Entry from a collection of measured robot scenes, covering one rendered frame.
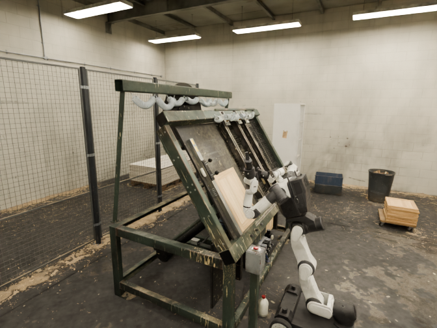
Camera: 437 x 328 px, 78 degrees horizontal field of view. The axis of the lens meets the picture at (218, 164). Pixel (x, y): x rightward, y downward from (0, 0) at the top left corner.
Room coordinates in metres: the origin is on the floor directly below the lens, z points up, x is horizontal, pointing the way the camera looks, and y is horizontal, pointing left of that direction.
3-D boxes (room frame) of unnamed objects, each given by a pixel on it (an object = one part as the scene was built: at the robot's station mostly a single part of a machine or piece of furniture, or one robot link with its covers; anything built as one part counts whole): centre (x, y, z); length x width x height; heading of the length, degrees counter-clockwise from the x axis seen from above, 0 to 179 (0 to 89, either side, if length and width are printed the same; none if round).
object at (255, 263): (1.85, -0.29, 0.84); 0.12 x 0.12 x 0.18; 62
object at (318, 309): (2.08, -0.92, 0.28); 0.21 x 0.20 x 0.13; 62
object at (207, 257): (3.17, -0.02, 0.41); 2.20 x 1.38 x 0.83; 152
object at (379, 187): (5.63, -3.52, 0.33); 0.52 x 0.51 x 0.65; 153
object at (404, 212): (4.39, -3.10, 0.20); 0.61 x 0.53 x 0.40; 153
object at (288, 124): (6.37, -1.64, 1.03); 0.61 x 0.58 x 2.05; 153
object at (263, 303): (2.27, -0.45, 0.10); 0.10 x 0.10 x 0.20
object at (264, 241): (2.28, -0.43, 0.69); 0.50 x 0.14 x 0.24; 152
